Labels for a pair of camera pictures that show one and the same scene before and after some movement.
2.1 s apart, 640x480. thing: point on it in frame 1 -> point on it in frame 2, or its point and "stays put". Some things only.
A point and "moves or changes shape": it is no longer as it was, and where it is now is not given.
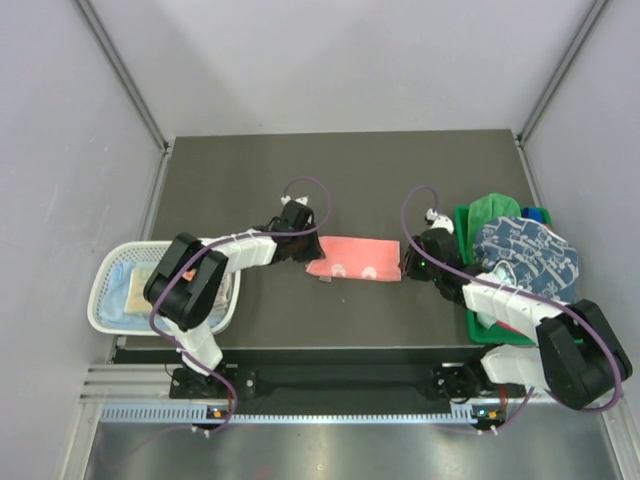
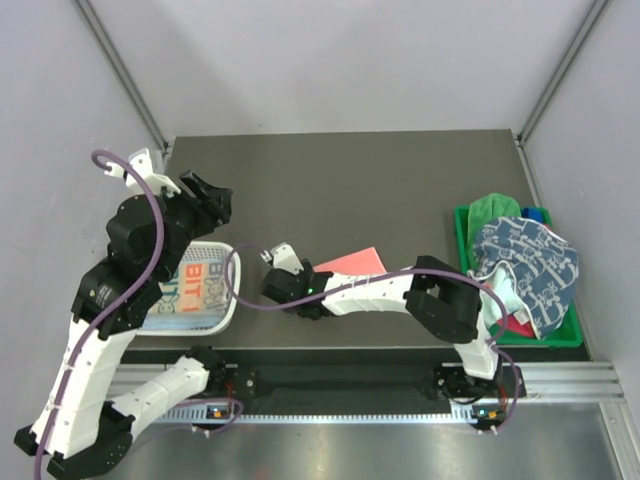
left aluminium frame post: [97, 28] stays put
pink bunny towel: [358, 257] moves or changes shape
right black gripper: [409, 266] -> [308, 273]
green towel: [484, 209] stays put
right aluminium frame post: [589, 24] stays put
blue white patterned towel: [542, 260] stays put
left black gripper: [314, 253] -> [213, 205]
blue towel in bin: [533, 213] stays put
